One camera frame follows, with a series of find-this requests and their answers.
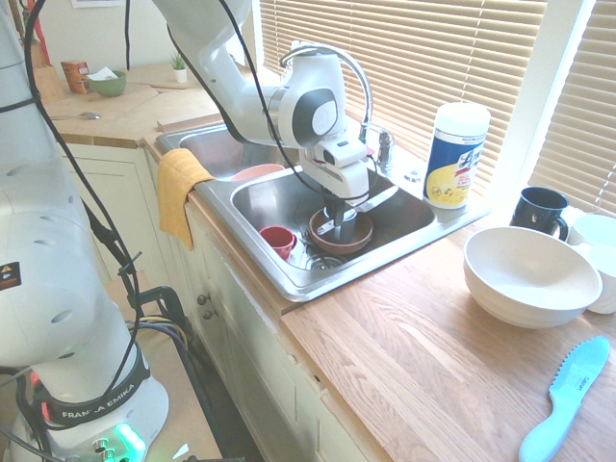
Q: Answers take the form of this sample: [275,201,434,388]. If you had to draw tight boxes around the small potted green plant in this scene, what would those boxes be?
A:
[170,51,190,84]

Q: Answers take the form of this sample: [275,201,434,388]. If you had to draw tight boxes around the silver metal table knife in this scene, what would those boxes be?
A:
[315,186,399,238]

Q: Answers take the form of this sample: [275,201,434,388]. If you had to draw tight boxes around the chrome gooseneck faucet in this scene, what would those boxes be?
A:
[278,43,374,141]

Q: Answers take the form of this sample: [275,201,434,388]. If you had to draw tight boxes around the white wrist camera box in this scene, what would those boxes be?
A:
[311,137,374,170]

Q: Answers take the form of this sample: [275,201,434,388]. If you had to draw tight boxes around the metal sink drain strainer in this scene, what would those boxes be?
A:
[307,254,345,272]

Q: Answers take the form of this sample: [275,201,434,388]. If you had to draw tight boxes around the large white bowl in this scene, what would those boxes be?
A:
[463,225,603,330]

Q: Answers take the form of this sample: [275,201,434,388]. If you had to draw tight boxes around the yellow dish cloth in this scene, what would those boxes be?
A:
[156,147,217,251]

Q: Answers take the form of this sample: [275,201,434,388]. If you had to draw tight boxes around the teal plastic serrated knife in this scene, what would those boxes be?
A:
[518,335,611,462]

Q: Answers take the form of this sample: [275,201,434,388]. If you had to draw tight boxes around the wooden knife block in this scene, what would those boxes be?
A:
[31,64,66,105]

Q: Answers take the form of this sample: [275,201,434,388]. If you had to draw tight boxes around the green bowl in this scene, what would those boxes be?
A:
[89,70,128,98]

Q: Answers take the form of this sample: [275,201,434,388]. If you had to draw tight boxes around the red plastic cup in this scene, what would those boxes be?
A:
[259,225,297,261]

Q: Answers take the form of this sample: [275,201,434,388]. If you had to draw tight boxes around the wide beige window blind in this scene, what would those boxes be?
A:
[528,0,616,216]
[259,0,550,196]

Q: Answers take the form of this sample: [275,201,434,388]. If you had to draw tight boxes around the Lysol wipes canister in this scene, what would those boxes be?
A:
[423,102,492,211]

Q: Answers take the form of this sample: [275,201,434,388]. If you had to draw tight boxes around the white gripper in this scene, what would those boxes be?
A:
[300,161,372,226]

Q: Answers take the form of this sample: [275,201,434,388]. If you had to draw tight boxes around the white cup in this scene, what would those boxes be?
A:
[567,214,616,315]

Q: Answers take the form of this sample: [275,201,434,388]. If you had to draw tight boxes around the chrome faucet handle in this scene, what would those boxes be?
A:
[375,127,398,169]

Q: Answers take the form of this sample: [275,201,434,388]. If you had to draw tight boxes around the black mug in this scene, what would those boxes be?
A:
[509,186,572,242]

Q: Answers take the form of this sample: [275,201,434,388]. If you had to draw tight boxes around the stainless steel double sink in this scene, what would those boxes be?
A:
[154,122,492,303]

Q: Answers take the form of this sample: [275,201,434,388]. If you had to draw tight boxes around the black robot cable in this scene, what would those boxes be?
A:
[21,0,145,403]
[166,0,338,196]

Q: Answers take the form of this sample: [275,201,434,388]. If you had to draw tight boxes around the orange cardboard box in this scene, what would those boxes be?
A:
[60,60,90,95]

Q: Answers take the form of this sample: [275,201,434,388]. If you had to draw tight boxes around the brown wooden bowl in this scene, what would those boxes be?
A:
[308,207,374,255]

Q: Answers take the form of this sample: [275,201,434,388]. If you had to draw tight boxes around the pink bowl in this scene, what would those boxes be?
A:
[230,164,286,183]

